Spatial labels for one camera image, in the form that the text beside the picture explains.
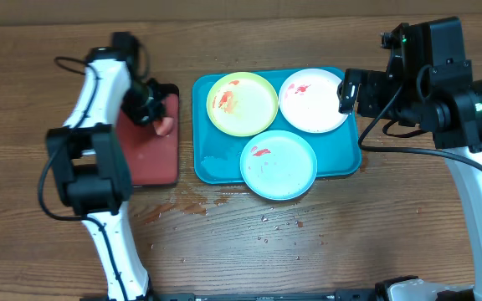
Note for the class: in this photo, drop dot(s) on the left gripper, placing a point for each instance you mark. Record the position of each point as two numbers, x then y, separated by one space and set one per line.
146 115

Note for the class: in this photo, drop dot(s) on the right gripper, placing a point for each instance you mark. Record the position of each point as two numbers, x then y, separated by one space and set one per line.
367 91

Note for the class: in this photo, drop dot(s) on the pink sponge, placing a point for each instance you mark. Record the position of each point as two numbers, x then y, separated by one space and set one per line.
164 126

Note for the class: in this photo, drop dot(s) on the yellow-green plate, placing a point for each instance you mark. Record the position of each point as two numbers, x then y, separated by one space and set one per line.
242 104

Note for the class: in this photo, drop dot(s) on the light blue plate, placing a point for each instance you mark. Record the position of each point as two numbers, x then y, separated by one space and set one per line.
278 165

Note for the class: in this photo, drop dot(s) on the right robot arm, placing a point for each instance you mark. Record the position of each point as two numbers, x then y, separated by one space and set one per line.
428 86

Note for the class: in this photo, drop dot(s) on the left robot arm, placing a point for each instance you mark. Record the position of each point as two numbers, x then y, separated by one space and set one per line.
86 178

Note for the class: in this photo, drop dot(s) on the black tray with pink water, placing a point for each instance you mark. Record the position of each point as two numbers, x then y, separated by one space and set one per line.
152 159

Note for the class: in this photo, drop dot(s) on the teal plastic tray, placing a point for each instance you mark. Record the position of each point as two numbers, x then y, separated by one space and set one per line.
217 154

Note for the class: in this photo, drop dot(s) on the white pink plate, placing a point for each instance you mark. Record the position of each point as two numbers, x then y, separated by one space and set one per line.
308 100

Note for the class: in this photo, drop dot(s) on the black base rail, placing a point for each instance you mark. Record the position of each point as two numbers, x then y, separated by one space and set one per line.
356 294

